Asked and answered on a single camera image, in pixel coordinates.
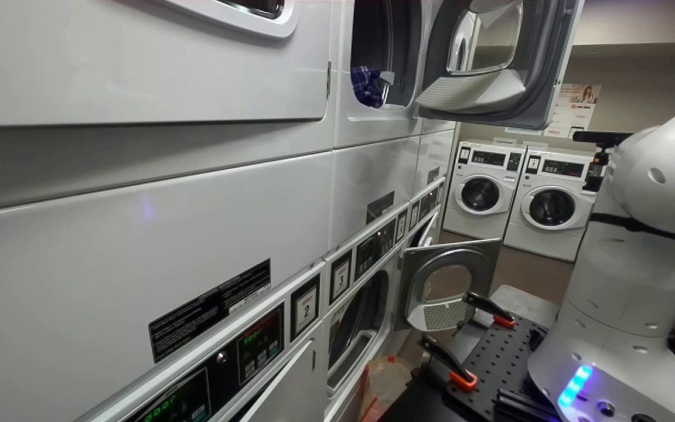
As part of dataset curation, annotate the white dryer door with window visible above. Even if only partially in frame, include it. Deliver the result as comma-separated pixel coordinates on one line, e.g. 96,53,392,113
412,0,589,134

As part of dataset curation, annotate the dryer door with dark window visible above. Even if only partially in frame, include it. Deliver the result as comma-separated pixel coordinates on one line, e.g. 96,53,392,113
324,265,397,394

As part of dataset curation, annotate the grey open round-window door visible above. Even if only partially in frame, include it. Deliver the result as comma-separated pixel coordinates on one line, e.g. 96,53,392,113
394,234,503,336

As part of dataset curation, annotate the closed white dryer door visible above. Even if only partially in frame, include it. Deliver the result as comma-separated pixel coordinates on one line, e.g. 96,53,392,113
0,0,333,128

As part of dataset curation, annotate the blue cloth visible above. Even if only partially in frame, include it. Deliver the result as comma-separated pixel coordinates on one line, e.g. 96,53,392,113
350,64,394,111

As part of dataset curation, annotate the white front-load washer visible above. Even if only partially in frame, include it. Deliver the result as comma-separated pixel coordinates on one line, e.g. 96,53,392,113
501,146,601,265
442,139,527,241

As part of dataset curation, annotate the black warning label sticker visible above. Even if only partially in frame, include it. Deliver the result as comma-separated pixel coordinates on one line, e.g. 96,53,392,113
146,258,271,366

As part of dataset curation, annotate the black control panel green display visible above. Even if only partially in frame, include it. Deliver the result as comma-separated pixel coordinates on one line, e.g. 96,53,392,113
124,302,288,422

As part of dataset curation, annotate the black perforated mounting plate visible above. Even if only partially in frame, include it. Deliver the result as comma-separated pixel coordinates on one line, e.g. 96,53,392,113
441,315,548,422

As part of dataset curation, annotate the large white stacked dryer unit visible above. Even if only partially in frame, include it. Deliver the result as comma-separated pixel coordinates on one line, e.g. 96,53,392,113
0,0,337,422

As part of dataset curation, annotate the black clamp with orange handle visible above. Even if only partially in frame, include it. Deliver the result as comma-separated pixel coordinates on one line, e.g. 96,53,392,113
462,289,521,330
418,336,480,394

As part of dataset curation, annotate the black camera on stand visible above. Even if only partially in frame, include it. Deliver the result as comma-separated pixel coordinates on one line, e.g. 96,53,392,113
570,128,632,195

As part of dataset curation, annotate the red and white wall poster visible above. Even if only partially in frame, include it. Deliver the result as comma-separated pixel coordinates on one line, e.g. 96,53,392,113
544,81,604,141

